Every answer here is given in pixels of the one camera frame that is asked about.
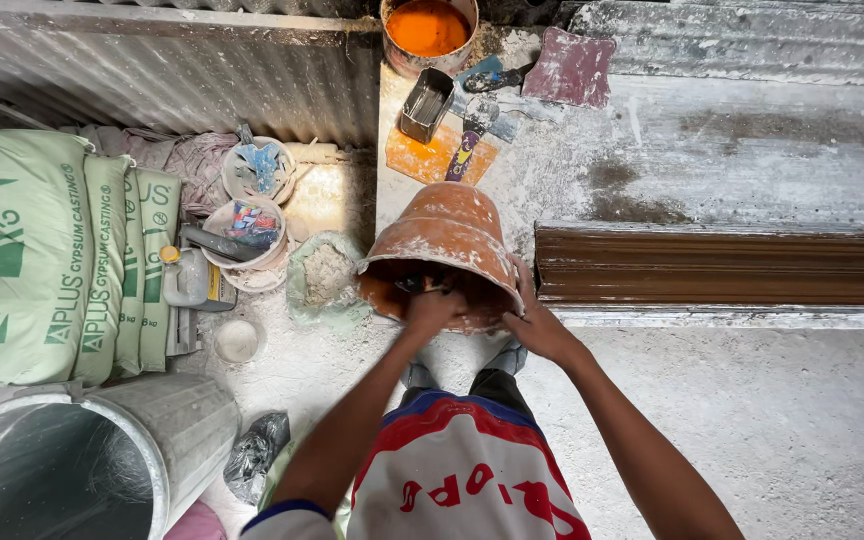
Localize pink cloth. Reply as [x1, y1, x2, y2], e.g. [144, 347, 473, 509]
[165, 501, 228, 540]

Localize white bowl with blue tools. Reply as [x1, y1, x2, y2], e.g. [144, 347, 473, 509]
[220, 136, 298, 205]

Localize plastic bag of powder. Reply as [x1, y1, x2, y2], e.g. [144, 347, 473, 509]
[286, 231, 373, 334]

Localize white bowl with colourful packets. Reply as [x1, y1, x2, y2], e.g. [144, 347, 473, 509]
[201, 196, 289, 273]

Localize small white cup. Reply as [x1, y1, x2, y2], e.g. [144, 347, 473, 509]
[213, 319, 262, 366]

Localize person's dusty shoes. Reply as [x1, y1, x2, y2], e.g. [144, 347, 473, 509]
[402, 339, 529, 390]

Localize person's right hand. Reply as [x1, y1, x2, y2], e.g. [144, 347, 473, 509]
[501, 255, 577, 366]

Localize small metal tray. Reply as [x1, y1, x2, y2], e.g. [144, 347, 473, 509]
[399, 67, 456, 145]

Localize large green gypsum sack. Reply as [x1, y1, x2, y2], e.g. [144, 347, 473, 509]
[0, 129, 94, 388]

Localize brown moulded cornice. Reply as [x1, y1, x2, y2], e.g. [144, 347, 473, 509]
[534, 222, 864, 307]

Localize bucket of orange paint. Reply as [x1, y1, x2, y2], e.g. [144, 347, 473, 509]
[381, 0, 480, 79]

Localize grey pipe tool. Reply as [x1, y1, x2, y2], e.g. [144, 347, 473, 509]
[180, 225, 264, 264]

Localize person's left hand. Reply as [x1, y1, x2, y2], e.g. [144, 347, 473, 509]
[400, 285, 469, 339]

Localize black plastic bag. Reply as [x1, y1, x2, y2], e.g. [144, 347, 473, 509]
[223, 412, 292, 507]

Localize orange plastic bucket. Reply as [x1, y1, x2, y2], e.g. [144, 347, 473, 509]
[355, 181, 526, 336]

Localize crumpled dusty cloth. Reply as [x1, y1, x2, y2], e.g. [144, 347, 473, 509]
[64, 124, 241, 219]

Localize large grey bin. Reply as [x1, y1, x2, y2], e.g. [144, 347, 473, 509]
[0, 373, 241, 540]

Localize blue-handled putty knife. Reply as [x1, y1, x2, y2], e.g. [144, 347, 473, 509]
[456, 57, 537, 96]

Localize putty knife with purple handle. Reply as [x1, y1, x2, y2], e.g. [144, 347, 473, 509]
[444, 99, 501, 184]

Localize clear plastic jug yellow cap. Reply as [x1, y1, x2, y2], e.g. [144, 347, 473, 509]
[159, 246, 238, 313]

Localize maroon sanding pad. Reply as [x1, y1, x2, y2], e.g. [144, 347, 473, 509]
[522, 27, 618, 111]

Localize person's white red jersey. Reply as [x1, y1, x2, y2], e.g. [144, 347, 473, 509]
[240, 388, 592, 540]

